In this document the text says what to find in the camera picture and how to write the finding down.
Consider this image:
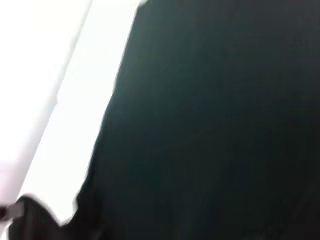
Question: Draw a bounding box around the black t-shirt with FREE print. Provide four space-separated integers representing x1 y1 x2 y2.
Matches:
73 0 320 240

